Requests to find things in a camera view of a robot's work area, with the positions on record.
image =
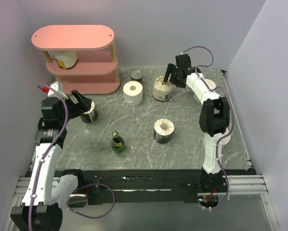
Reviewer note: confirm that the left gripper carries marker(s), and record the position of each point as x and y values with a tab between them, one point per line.
82	106

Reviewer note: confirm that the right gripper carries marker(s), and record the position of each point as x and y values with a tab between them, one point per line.
170	68

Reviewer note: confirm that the black label roll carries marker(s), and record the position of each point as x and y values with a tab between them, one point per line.
90	116
163	131

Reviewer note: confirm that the beige paper roll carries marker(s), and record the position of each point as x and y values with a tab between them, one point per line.
162	91

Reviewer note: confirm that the beige roll yellow label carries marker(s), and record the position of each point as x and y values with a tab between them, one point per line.
65	59

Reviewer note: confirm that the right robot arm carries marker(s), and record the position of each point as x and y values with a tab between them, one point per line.
214	116

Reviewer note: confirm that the white roll under right arm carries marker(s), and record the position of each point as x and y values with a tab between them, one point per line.
223	142

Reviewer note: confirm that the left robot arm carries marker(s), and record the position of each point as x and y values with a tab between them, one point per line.
42	207

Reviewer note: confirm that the pink three-tier shelf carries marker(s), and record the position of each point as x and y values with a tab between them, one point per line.
96	70

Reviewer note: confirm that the dark tin can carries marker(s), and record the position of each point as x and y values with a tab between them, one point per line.
137	75

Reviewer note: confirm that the white paper towel roll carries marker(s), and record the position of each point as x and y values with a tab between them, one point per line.
133	93

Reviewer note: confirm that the white roll far right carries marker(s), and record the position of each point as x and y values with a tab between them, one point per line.
211	85

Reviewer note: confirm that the green glass bottle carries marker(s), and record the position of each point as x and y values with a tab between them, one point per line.
117	143

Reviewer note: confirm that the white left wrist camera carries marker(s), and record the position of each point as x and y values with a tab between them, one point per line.
58	87

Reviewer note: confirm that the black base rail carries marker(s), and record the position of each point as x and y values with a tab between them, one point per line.
128	186

